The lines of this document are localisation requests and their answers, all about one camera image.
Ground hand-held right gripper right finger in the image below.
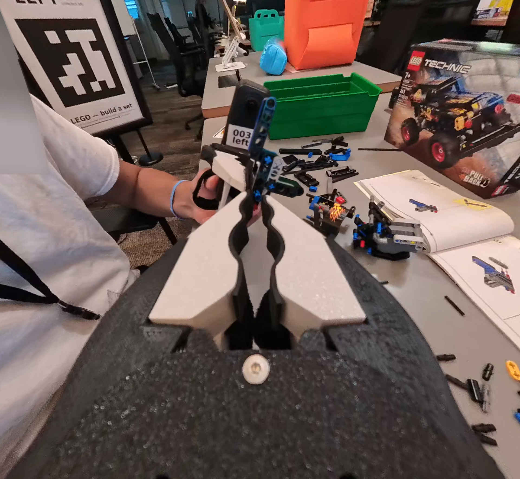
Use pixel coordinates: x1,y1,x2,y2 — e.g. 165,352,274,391
256,194,368,350

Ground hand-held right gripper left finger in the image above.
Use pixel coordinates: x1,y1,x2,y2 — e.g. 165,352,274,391
148,192,255,352

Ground blue and black lego assembly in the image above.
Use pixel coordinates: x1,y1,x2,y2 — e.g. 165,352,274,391
244,97,305,205

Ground person's left forearm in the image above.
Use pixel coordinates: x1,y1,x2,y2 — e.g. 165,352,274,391
116,159,191,220

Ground pile of black lego pieces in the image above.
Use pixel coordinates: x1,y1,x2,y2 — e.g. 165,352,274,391
278,136,360,188

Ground lego assembly with flame sticker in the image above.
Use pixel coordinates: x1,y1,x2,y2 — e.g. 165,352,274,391
308,189,357,238

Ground grey and black lego chassis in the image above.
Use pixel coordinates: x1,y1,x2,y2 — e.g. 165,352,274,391
352,196,424,261

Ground open lego instruction booklet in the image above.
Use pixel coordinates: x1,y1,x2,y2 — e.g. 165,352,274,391
354,169,520,350

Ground lego truck box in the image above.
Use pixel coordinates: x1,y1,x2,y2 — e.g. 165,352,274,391
383,39,520,199

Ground scattered black lego pins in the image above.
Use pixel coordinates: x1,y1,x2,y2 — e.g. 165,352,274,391
436,352,520,447

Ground person's left hand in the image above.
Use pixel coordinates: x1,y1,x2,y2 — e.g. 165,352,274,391
184,171,261,226

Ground white phone stand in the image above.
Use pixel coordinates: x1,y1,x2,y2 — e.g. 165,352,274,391
215,36,247,72

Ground light blue round pouch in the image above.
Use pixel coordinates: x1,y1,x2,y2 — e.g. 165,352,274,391
259,37,288,77

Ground blue wristband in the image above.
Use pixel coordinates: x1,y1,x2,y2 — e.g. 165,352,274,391
169,180,190,220

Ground green plastic bin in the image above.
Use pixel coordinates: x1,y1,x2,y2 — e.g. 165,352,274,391
264,72,383,140

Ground teal felt bag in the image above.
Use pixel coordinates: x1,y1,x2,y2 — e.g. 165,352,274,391
248,9,285,52

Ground black office chair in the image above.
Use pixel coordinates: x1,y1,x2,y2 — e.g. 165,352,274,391
147,12,207,130

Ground wooden tabletop easel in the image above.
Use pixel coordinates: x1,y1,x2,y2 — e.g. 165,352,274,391
214,0,249,56

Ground orange felt bag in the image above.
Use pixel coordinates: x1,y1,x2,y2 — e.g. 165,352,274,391
284,0,373,71

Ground person's white shirt torso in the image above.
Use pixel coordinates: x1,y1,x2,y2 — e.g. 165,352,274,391
0,93,142,469

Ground white rolling whiteboard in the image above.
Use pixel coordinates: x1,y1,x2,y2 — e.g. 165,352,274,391
106,0,161,91

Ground framed black-white marker sign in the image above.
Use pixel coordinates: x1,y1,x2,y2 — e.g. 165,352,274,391
0,0,153,137

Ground black lanyard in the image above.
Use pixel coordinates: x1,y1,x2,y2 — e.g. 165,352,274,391
0,239,101,321

